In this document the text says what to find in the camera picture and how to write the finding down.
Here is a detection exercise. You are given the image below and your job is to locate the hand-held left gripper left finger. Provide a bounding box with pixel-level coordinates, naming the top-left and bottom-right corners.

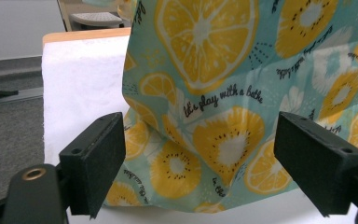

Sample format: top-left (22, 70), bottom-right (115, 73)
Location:
top-left (58, 111), bottom-right (127, 219)

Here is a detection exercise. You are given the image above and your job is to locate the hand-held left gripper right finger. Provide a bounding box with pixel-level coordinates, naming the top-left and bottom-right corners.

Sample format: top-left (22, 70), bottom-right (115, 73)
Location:
top-left (273, 110), bottom-right (358, 218)

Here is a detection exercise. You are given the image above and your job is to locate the fruit print cloth bag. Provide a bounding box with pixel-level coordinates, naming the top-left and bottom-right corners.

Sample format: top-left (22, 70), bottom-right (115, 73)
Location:
top-left (102, 0), bottom-right (358, 215)

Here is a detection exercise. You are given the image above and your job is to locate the wooden table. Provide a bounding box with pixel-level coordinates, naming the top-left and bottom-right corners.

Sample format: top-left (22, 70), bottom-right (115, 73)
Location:
top-left (42, 27), bottom-right (132, 46)

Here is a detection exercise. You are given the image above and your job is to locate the office chair base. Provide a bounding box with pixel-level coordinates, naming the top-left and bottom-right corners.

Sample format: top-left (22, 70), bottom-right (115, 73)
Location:
top-left (69, 11), bottom-right (125, 29)

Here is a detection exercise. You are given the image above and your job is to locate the white cabinet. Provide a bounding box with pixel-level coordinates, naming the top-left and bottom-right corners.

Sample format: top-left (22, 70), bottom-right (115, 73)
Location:
top-left (0, 0), bottom-right (67, 63)

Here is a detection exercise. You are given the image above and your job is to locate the aluminium floor rail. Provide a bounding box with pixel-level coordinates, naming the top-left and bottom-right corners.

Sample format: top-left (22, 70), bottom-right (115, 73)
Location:
top-left (0, 87), bottom-right (45, 107)

